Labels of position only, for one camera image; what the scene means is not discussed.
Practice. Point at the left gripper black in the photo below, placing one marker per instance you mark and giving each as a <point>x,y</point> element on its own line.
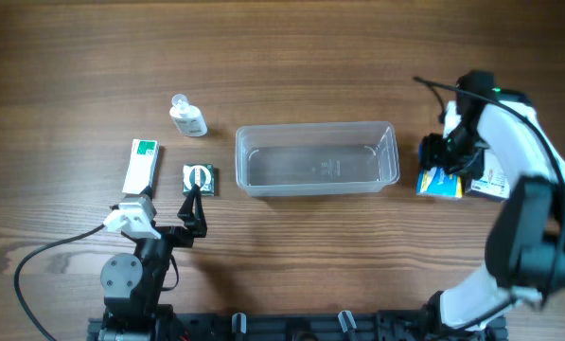
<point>169,233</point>

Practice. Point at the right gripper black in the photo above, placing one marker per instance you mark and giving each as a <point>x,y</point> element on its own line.
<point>446,154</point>

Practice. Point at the blue VapoDrops box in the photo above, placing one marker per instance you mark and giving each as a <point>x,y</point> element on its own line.
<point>436,183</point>

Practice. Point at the white green medicine box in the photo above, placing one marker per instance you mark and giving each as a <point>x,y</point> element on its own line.
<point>142,166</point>

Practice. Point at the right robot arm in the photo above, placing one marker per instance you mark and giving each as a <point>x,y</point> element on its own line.
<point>525,249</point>

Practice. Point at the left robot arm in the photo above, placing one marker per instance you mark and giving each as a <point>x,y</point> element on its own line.
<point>134,282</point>

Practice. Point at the clear plastic container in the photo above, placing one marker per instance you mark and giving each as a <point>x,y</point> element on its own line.
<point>316,158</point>

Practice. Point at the green Zam-Buk tin box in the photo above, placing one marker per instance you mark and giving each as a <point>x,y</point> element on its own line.
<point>201,175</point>

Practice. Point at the white lotion bottle clear cap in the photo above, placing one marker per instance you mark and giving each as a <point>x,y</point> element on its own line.
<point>187,118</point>

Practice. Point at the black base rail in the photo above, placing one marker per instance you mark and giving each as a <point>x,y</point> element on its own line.
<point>383,325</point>

